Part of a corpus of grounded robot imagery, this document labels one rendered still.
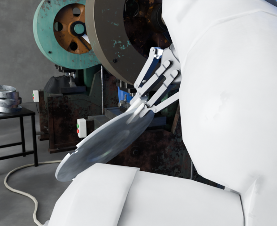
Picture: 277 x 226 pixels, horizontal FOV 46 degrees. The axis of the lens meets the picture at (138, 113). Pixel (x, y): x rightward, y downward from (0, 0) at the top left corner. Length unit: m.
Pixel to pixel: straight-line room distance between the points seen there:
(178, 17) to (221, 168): 0.17
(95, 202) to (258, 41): 0.13
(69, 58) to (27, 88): 3.63
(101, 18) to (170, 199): 1.58
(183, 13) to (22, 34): 6.67
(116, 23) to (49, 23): 1.72
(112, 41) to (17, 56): 5.29
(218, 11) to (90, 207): 0.19
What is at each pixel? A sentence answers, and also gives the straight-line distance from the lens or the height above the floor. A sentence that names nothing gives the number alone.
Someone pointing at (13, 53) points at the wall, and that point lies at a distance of 6.94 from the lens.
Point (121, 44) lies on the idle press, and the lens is 1.77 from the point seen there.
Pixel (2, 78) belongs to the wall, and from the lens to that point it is 6.95.
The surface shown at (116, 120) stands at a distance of 0.69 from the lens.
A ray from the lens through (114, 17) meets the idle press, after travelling 1.76.
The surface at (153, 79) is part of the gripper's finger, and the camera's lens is 0.68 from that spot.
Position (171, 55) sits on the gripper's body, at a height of 1.17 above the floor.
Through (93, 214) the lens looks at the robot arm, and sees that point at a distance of 0.18.
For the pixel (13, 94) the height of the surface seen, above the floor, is 0.72.
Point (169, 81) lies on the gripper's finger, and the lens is 0.65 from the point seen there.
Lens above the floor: 1.19
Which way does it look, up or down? 12 degrees down
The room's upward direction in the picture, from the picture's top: straight up
